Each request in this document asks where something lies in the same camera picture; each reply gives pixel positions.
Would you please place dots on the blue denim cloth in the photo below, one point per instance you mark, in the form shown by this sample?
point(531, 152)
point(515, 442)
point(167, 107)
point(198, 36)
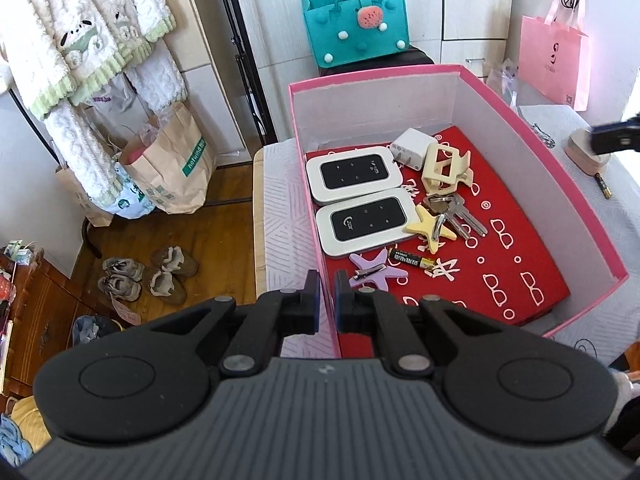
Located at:
point(92, 330)

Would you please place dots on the round pink case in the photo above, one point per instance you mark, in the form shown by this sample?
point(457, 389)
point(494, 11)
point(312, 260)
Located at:
point(580, 152)

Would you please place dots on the white charger plug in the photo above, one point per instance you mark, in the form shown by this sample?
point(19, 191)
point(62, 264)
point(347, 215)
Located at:
point(412, 147)

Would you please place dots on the black suitcase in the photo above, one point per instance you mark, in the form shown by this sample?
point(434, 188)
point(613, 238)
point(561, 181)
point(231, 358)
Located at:
point(420, 55)

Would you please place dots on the yellow blanket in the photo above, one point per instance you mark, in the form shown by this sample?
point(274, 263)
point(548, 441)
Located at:
point(27, 417)

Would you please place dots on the purple printed plastic bag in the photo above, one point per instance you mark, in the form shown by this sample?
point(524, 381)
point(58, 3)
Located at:
point(107, 105)

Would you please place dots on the wooden cabinet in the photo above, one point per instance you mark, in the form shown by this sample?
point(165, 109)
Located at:
point(45, 310)

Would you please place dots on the teal felt handbag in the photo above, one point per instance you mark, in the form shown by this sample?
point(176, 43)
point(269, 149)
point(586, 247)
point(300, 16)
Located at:
point(360, 40)

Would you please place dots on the small green white box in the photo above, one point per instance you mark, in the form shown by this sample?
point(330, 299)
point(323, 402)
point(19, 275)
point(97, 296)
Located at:
point(20, 251)

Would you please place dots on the beige hair claw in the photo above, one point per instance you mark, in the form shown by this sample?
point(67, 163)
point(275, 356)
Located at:
point(442, 170)

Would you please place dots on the white fuzzy robe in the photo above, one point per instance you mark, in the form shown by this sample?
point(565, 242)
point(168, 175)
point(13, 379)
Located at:
point(75, 10)

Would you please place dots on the pink paper bag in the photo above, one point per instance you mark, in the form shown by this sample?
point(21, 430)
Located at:
point(550, 65)

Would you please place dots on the bunch of keys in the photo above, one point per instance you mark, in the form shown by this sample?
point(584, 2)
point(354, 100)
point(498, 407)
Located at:
point(457, 212)

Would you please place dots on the large brown paper bag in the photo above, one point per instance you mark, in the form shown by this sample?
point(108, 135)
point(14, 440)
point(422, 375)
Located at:
point(175, 170)

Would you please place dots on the green printed plastic bag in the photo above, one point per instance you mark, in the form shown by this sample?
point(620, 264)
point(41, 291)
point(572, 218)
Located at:
point(127, 197)

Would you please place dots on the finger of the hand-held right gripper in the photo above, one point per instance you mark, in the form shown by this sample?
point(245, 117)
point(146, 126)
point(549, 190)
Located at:
point(615, 137)

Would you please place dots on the purple star hair clip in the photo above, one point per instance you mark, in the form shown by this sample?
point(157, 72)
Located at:
point(372, 267)

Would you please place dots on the black cylindrical battery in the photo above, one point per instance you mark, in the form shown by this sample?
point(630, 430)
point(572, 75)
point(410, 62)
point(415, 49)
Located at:
point(407, 259)
point(602, 186)

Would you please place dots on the pink cardboard box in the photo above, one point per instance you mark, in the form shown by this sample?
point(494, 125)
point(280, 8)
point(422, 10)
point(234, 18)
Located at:
point(550, 175)

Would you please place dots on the brown fuzzy slipper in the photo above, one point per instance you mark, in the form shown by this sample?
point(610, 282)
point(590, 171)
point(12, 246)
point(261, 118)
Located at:
point(165, 285)
point(172, 260)

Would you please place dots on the yellow star hair clip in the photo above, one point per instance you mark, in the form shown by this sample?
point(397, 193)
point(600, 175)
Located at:
point(425, 225)

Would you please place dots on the clear plastic bag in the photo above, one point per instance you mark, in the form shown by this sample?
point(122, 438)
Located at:
point(505, 80)

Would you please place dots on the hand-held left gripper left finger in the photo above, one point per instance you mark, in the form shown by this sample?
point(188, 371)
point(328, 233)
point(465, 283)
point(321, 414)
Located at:
point(314, 305)

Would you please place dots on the small brown paper bag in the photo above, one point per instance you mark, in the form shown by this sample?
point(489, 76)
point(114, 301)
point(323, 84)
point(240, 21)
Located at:
point(75, 195)

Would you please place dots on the white portable router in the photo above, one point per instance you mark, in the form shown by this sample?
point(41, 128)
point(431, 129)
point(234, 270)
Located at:
point(362, 222)
point(355, 172)

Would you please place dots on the black coat rack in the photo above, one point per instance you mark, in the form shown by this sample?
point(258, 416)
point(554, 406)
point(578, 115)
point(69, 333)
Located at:
point(92, 242)

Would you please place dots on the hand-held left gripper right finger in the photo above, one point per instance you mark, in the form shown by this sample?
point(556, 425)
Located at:
point(341, 305)

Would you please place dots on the white wardrobe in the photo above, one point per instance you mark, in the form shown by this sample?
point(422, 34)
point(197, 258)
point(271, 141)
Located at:
point(460, 10)

